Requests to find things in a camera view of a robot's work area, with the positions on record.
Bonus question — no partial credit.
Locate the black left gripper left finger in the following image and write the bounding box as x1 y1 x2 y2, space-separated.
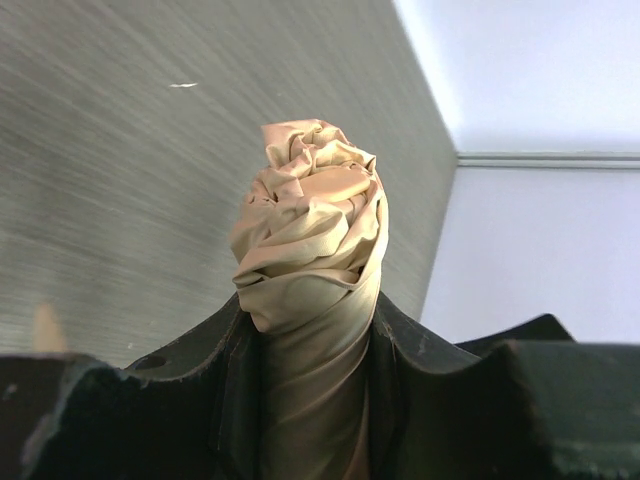
1 298 260 479

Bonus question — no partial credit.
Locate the beige and black umbrella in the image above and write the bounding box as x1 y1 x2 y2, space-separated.
230 119 389 479

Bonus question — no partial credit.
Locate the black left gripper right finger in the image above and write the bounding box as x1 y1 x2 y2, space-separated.
368 296 639 479

